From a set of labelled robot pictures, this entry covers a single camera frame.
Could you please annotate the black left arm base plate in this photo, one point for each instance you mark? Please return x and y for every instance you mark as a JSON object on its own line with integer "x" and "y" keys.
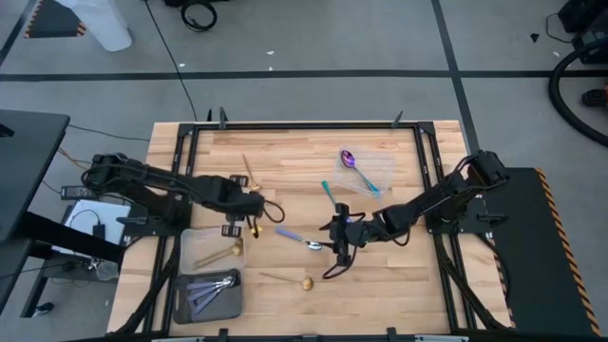
{"x": 142, "y": 227}

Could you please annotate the small black floor scrap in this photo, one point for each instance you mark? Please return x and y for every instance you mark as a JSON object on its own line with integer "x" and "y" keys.
{"x": 535, "y": 37}

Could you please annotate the clear glass cup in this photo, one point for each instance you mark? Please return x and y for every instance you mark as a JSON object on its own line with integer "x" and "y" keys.
{"x": 107, "y": 271}

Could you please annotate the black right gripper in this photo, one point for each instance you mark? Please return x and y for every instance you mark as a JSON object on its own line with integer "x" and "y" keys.
{"x": 349, "y": 233}

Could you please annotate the small black power adapter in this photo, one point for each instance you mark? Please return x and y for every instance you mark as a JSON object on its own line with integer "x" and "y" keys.
{"x": 99, "y": 232}

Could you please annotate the black platform with hazard stripes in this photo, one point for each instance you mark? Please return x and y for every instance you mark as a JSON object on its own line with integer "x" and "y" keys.
{"x": 537, "y": 247}

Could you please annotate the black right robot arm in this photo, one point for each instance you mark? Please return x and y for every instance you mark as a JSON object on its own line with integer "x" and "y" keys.
{"x": 427, "y": 202}

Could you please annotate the black and orange tool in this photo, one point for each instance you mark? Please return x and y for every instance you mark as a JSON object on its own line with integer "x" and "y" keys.
{"x": 594, "y": 97}

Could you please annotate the white plastic container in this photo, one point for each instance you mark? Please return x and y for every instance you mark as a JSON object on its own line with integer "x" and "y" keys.
{"x": 107, "y": 28}

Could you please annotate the black hazard-edged floor mat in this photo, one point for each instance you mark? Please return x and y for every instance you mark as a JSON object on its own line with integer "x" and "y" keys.
{"x": 52, "y": 21}

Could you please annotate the black equipment box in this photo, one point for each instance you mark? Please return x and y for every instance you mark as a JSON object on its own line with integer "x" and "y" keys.
{"x": 584, "y": 14}

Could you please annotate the black aluminium table frame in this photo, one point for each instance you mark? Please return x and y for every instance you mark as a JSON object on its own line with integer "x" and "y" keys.
{"x": 304, "y": 127}

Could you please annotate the black power brick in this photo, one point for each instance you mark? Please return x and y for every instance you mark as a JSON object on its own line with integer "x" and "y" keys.
{"x": 76, "y": 193}

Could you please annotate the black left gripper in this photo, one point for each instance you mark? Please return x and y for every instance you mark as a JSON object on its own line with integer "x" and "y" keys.
{"x": 239, "y": 181}

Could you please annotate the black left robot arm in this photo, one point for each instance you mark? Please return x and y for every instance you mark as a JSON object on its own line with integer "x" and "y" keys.
{"x": 166, "y": 178}

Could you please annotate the black desk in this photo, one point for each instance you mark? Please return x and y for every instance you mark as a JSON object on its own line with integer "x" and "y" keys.
{"x": 28, "y": 166}

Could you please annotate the grey plastic bin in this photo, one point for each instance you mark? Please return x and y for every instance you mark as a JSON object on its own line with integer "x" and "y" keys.
{"x": 223, "y": 311}

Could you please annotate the white paper sheet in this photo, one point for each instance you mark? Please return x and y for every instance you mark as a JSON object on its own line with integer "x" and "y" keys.
{"x": 114, "y": 209}

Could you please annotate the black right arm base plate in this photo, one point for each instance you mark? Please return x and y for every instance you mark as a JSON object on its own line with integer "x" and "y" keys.
{"x": 480, "y": 216}

